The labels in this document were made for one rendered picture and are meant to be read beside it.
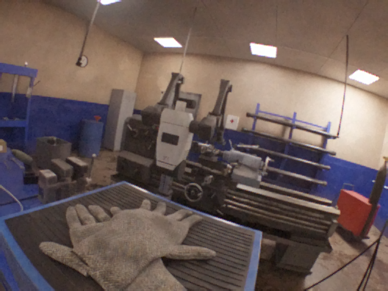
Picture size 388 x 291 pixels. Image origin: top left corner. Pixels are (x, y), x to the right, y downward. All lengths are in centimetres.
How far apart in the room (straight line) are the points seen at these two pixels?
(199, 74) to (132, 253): 576
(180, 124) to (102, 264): 118
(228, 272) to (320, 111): 538
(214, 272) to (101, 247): 15
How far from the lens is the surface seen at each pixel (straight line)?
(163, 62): 657
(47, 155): 378
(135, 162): 245
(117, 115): 582
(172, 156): 136
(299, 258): 254
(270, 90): 544
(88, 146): 504
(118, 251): 24
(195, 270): 28
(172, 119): 135
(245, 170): 224
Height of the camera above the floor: 145
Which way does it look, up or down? 8 degrees down
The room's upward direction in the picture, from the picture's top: 12 degrees clockwise
